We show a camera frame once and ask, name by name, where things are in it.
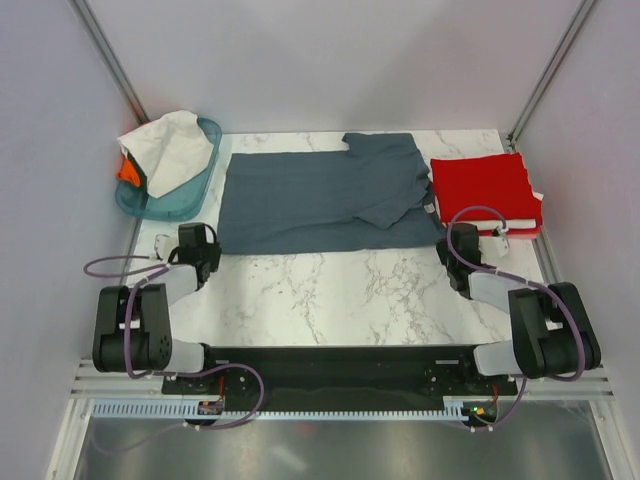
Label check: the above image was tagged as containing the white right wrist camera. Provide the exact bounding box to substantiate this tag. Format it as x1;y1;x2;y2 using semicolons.
479;231;510;259

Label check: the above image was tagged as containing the white slotted cable duct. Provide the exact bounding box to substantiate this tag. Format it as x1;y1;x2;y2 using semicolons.
91;398;496;421

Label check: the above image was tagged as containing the folded red t-shirt bottom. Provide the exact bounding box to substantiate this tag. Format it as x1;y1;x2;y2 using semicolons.
507;219;541;240

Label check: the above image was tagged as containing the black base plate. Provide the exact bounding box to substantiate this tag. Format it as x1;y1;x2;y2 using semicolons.
162;345;517;411

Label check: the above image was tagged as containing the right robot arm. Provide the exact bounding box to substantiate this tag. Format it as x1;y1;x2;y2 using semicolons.
436;223;602;394

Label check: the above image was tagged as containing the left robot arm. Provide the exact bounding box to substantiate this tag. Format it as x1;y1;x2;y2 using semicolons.
92;222;221;393

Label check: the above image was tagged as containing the crumpled white t-shirt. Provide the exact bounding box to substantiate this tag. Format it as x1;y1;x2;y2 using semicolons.
117;110;213;198

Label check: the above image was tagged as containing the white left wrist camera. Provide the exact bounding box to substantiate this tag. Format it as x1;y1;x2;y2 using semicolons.
153;234;174;261

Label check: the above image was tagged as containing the dark green t-shirt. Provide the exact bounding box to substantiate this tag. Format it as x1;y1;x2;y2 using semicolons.
128;154;148;191

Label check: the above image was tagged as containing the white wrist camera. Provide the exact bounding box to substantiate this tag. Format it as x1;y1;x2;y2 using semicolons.
153;234;174;261
479;231;510;259

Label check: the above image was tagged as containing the grey-blue t-shirt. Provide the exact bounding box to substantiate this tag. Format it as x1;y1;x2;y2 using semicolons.
218;133;445;256

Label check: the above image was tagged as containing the teal plastic bin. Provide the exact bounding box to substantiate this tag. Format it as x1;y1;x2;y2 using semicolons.
115;117;223;222

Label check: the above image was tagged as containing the folded white t-shirt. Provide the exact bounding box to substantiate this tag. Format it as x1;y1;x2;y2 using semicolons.
475;215;543;235

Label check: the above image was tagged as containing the orange t-shirt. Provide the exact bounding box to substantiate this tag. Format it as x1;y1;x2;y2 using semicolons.
116;157;137;188

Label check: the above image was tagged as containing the folded red t-shirt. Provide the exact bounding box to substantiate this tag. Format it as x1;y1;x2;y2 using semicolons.
507;219;541;240
431;153;543;229

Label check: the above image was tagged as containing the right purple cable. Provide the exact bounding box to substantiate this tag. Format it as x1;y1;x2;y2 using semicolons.
446;205;589;434

